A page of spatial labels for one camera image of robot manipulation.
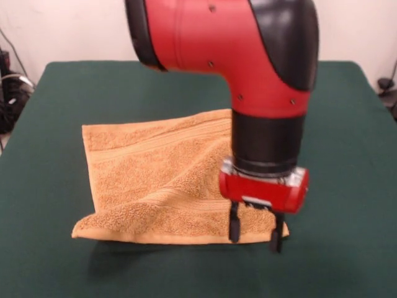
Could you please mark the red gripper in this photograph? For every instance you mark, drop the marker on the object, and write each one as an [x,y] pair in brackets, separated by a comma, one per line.
[257,191]

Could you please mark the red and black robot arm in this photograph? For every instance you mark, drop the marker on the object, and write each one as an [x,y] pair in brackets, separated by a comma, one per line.
[232,46]

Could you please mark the black wall adapter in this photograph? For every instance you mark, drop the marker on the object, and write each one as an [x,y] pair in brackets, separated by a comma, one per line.
[4,59]

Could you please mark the dark green table cloth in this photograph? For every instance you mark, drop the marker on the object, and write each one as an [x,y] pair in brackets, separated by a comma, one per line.
[93,273]

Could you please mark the orange terry towel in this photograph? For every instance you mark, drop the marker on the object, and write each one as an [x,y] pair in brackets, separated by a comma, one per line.
[155,186]

